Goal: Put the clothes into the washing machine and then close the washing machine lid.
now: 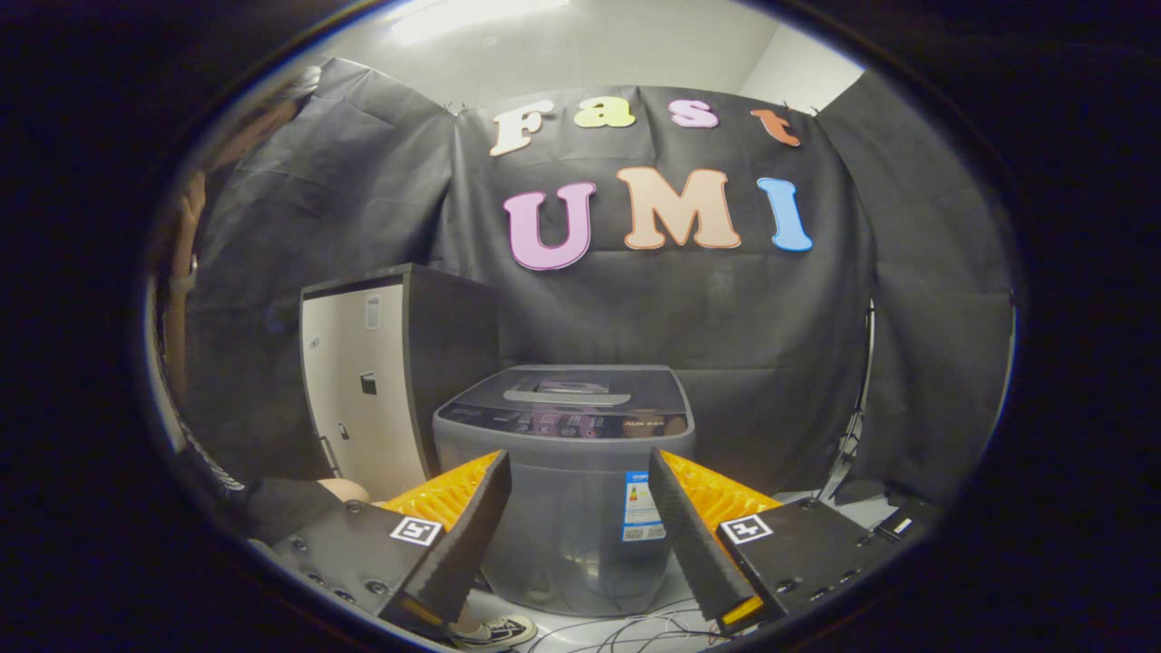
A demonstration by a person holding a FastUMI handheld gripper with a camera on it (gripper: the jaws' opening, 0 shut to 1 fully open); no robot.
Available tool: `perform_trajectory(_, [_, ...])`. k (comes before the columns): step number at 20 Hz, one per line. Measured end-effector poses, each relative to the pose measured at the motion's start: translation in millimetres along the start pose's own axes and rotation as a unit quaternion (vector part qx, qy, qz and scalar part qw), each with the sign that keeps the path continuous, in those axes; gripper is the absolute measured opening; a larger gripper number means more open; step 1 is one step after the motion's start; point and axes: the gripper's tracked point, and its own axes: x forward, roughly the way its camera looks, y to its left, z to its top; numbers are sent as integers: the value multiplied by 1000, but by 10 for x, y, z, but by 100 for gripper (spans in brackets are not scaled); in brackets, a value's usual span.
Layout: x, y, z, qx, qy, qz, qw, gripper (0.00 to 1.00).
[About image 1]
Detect person's black and white shoe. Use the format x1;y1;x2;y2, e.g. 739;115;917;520
450;615;539;651

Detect black box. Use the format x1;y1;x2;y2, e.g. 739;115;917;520
873;494;946;544

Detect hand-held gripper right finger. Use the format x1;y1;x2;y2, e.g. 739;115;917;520
648;447;899;637

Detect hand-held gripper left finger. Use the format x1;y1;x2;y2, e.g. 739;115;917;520
249;450;512;641

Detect cables on floor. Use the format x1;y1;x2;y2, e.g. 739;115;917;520
526;592;728;653

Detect black backdrop cloth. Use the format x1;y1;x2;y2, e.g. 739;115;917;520
181;56;1013;502

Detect grey washing machine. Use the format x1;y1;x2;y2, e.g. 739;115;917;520
434;365;698;619

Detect beige and dark cabinet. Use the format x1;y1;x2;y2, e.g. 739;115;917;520
299;263;502;505

